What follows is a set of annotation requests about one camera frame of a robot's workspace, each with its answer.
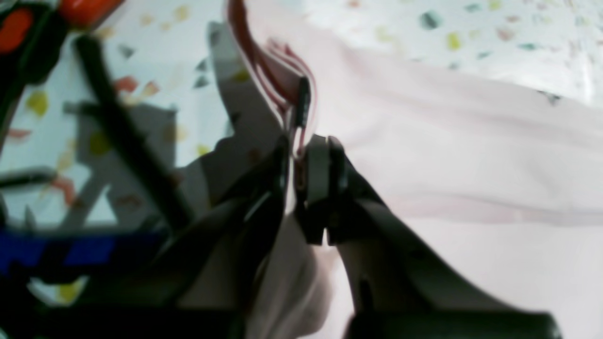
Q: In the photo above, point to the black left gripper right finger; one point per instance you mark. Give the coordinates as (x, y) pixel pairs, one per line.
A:
(401, 288)

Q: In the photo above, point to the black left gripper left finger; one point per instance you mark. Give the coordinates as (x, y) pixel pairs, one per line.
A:
(148, 304)

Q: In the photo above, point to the pink T-shirt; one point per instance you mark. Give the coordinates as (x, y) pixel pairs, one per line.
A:
(504, 184)

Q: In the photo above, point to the red handle screwdriver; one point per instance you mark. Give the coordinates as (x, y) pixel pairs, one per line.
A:
(87, 13)

